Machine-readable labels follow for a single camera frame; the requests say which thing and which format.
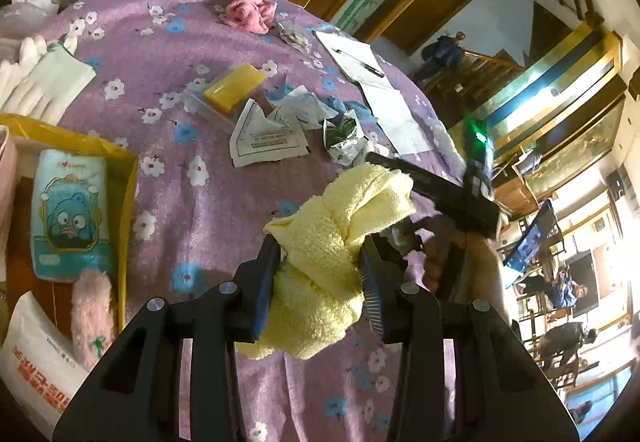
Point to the white notebook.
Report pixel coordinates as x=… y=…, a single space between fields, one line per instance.
x=345 y=41

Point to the white paper sheet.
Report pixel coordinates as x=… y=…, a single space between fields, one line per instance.
x=395 y=116

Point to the person's right hand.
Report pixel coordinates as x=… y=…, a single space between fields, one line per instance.
x=480 y=267

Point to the yellow towel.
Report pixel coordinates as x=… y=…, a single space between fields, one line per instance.
x=320 y=242

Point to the phone with blue screen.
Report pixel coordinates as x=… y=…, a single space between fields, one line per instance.
x=532 y=234

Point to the white knit glove green cuff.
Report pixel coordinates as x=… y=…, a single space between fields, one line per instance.
x=60 y=76

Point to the wooden door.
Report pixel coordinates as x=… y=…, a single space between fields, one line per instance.
x=425 y=11

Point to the pink cloth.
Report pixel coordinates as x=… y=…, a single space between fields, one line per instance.
x=247 y=11

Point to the green white packet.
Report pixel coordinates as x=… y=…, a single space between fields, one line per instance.
x=345 y=141

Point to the blue tissue pack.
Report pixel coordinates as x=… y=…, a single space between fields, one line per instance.
x=70 y=222

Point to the wooden stair railing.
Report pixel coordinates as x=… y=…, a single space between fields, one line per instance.
x=480 y=71

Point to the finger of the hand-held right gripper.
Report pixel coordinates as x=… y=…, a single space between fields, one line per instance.
x=417 y=234
x=430 y=184

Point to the clear plastic case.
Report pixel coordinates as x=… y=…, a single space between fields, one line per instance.
x=195 y=104

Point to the pink fluffy plush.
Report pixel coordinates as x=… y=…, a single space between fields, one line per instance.
x=90 y=312

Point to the gold framed partition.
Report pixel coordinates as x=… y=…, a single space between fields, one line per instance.
x=555 y=111

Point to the yellow sponge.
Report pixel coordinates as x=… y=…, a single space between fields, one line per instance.
x=232 y=86

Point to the black pen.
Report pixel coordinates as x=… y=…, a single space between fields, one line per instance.
x=360 y=62

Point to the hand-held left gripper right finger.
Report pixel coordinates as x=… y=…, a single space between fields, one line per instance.
x=372 y=292

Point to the white plastic bag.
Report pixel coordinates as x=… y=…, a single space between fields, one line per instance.
x=25 y=16

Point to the blue cloth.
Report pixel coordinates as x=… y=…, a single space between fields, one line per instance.
x=345 y=104

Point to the white plastic packet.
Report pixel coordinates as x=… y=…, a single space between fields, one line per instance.
x=35 y=362

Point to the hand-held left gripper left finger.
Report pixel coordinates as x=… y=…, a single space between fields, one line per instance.
x=265 y=292

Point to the clear plastic bag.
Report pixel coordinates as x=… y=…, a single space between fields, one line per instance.
x=295 y=36

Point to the yellow cardboard box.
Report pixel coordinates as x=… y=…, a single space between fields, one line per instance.
x=122 y=171

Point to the purple floral bedsheet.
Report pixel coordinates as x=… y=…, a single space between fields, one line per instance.
x=175 y=61

